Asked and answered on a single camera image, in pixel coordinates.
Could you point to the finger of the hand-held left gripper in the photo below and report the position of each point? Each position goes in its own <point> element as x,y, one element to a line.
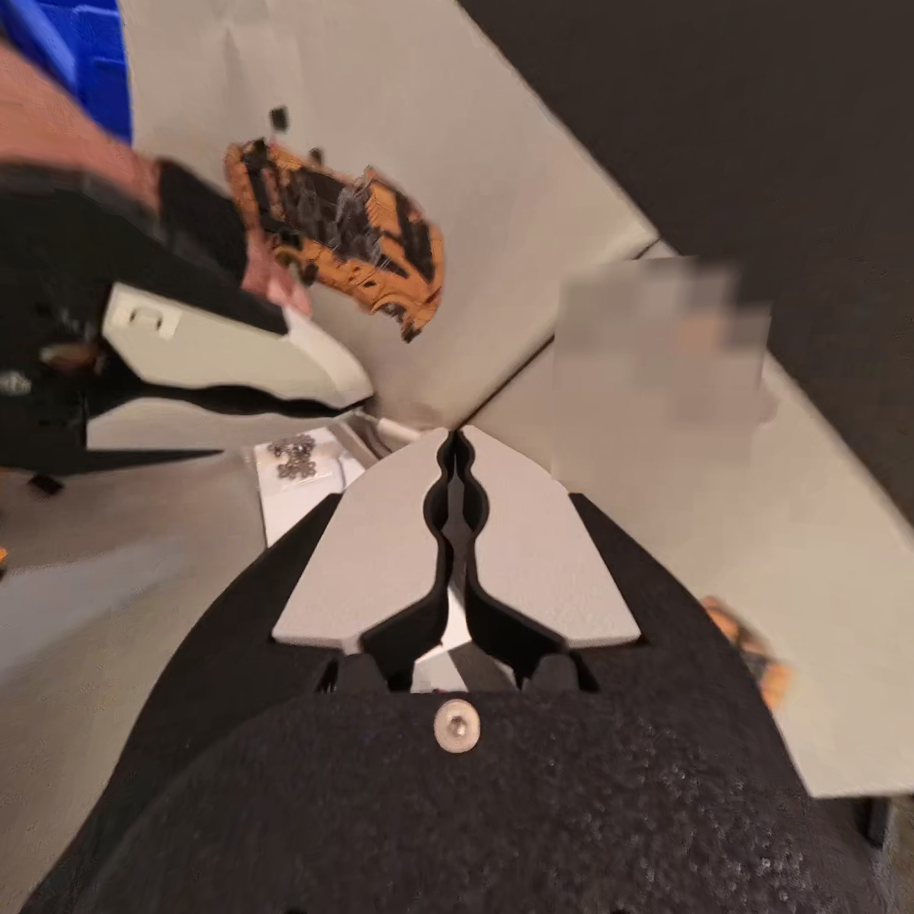
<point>235,364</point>
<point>143,432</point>

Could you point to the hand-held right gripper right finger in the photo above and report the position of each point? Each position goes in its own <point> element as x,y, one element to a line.
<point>550,564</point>

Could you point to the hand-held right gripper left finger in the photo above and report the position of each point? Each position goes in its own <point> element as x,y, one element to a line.
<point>357,564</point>

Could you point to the small black lego brick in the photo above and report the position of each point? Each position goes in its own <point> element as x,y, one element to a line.
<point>46,484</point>

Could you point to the clear bag of grey parts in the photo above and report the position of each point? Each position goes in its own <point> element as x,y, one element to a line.
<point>293,460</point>

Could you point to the blue plastic bin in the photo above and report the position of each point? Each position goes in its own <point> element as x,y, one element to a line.
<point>78,50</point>

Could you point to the open instruction booklet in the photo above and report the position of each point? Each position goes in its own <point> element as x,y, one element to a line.
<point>428,107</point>

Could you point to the dark grey panel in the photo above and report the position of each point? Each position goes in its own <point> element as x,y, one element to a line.
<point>750,107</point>

